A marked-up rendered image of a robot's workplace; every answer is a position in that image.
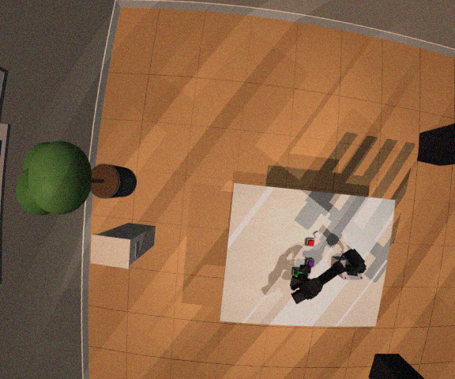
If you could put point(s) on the purple button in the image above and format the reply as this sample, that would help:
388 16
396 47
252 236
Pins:
309 262

